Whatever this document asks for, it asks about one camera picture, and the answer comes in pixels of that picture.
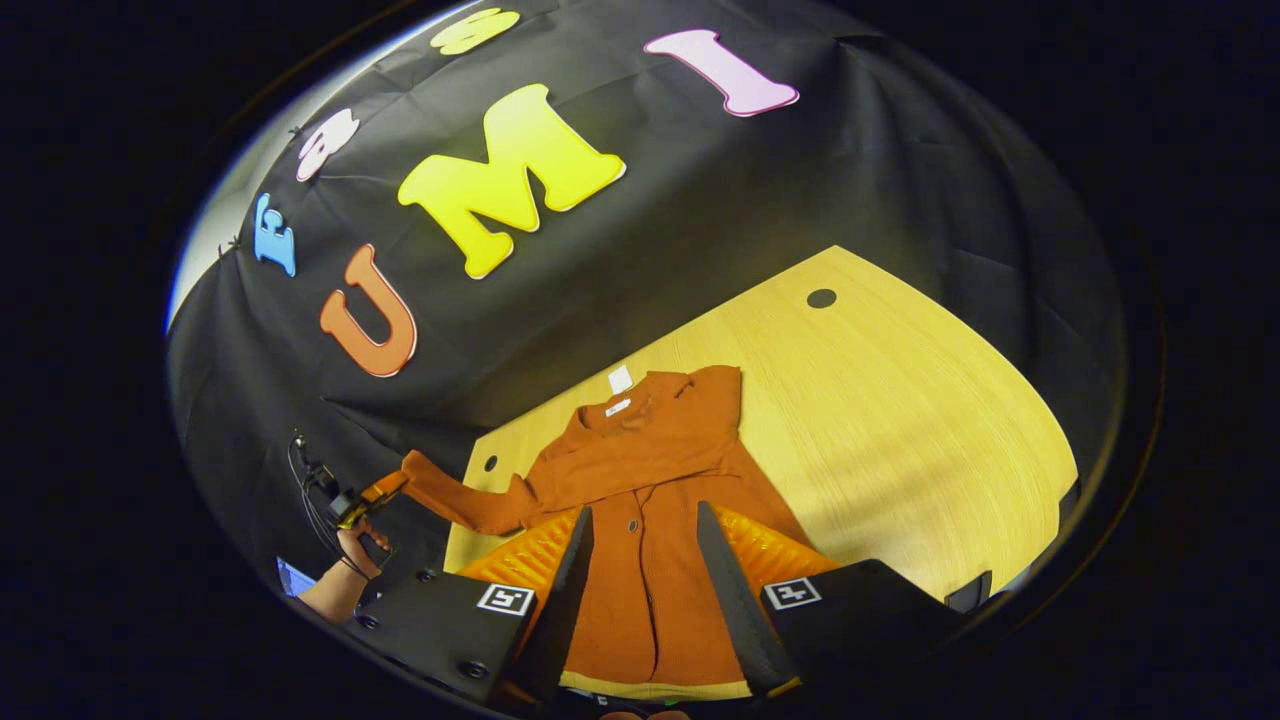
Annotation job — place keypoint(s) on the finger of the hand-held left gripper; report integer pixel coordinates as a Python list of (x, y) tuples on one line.
[(385, 490)]

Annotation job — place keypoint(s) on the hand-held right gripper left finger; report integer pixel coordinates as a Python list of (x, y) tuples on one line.
[(560, 600)]

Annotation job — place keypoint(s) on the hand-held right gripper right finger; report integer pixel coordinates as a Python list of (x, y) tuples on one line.
[(740, 610)]

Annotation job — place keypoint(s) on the orange knit cardigan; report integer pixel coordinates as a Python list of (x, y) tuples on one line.
[(650, 470)]

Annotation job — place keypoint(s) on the blue lit screen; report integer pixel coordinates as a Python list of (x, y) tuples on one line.
[(296, 578)]

